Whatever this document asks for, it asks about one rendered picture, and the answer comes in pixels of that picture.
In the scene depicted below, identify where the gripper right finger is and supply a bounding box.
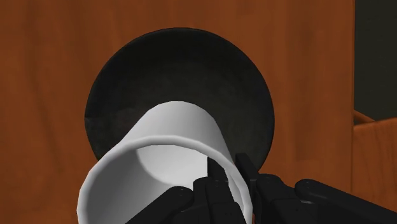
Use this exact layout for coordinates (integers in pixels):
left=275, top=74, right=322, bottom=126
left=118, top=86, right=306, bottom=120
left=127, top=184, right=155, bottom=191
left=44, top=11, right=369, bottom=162
left=235, top=153, right=397, bottom=224

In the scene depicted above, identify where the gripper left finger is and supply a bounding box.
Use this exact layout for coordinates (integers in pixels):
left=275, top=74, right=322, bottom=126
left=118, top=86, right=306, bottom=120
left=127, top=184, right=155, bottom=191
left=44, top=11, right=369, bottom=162
left=125, top=156, right=247, bottom=224

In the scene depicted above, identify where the white cup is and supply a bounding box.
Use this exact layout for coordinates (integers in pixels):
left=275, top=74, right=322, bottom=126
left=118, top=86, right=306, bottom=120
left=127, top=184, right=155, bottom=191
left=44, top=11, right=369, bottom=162
left=76, top=101, right=254, bottom=224

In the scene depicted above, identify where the wooden chair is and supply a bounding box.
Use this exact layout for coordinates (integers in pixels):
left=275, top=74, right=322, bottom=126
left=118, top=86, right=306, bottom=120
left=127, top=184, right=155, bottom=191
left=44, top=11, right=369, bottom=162
left=351, top=109, right=397, bottom=213

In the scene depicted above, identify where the black round plate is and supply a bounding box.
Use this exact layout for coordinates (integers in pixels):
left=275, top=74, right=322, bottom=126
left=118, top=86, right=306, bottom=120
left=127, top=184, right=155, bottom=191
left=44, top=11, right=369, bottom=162
left=84, top=27, right=275, bottom=172

